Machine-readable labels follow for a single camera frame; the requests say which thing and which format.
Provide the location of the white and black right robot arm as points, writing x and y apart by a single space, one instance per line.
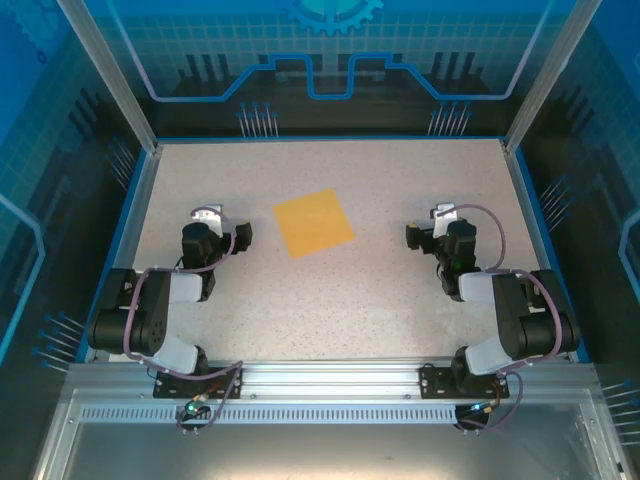
515 310

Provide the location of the aluminium mounting beam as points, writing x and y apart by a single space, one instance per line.
325 380

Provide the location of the grey metal panel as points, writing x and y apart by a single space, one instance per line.
320 450

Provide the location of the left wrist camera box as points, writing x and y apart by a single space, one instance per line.
210 216

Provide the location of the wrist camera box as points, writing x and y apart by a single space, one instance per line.
210 216
445 215

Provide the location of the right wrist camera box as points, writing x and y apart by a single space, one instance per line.
445 215

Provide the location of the blue table frame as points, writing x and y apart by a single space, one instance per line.
131 200

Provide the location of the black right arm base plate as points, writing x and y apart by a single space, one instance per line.
432 382

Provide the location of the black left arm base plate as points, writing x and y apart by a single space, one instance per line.
167 387

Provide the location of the aluminium frame post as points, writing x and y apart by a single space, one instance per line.
115 75
541 75

